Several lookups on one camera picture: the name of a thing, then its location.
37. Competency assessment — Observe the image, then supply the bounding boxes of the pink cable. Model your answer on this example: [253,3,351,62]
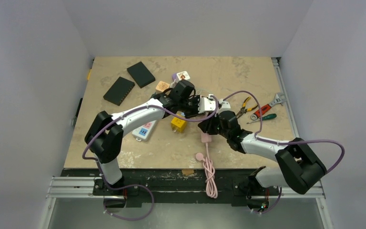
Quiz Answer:
[195,142,219,199]

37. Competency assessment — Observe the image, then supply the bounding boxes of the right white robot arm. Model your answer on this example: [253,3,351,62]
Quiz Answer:
[198,111,328,194]

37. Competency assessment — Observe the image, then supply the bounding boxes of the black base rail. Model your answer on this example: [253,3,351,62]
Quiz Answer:
[49,168,324,209]

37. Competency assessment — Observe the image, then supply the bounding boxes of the green handled screwdriver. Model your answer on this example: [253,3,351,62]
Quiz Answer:
[247,114,277,124]

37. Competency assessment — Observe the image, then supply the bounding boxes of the yellow handled pliers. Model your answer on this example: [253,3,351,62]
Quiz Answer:
[236,96,258,119]

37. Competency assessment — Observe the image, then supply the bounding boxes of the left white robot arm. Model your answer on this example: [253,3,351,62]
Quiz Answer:
[84,80,208,195]

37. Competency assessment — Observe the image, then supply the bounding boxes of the red handled adjustable wrench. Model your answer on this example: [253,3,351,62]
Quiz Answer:
[250,92,287,121]

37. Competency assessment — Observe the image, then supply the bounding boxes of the black ribbed box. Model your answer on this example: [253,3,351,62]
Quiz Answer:
[103,77,135,106]

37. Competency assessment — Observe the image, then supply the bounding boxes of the yellow cube charger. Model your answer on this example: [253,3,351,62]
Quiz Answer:
[171,117,187,133]

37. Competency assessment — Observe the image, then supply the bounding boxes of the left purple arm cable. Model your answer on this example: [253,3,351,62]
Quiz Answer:
[81,94,220,221]

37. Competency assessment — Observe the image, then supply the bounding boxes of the white cube charger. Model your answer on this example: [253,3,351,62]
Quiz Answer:
[176,71,191,81]

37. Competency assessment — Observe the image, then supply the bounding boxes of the white power strip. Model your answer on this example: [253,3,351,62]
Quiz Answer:
[132,120,158,142]

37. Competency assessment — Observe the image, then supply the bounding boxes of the pink power strip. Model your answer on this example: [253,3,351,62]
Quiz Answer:
[201,133,212,144]

